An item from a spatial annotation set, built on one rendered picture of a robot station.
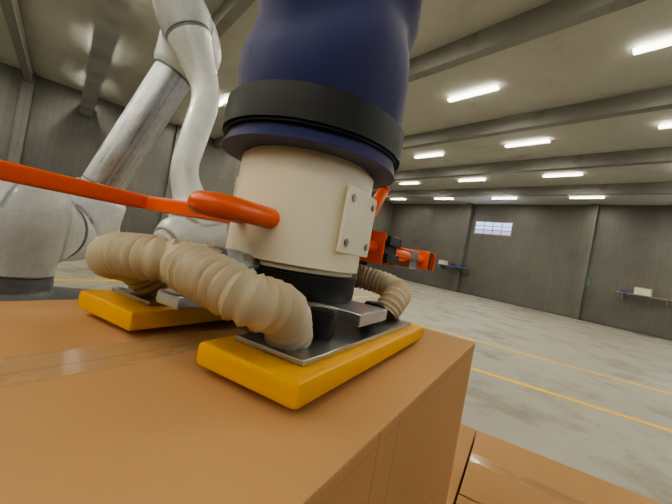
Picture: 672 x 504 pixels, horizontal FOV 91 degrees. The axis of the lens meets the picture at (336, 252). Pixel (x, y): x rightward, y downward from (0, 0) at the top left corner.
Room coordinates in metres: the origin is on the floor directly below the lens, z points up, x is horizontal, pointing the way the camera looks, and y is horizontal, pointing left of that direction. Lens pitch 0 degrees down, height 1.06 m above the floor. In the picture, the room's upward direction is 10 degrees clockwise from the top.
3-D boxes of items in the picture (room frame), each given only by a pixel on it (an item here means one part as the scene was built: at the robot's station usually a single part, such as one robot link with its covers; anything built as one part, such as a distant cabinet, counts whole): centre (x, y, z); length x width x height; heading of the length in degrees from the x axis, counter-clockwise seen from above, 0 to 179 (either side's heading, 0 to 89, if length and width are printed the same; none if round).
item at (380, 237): (0.65, -0.07, 1.08); 0.10 x 0.08 x 0.06; 61
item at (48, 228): (0.71, 0.67, 1.00); 0.18 x 0.16 x 0.22; 10
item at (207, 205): (0.66, 0.06, 1.08); 0.93 x 0.30 x 0.04; 151
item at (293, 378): (0.39, -0.03, 0.98); 0.34 x 0.10 x 0.05; 151
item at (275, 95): (0.43, 0.06, 1.20); 0.23 x 0.23 x 0.04
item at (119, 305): (0.48, 0.14, 0.98); 0.34 x 0.10 x 0.05; 151
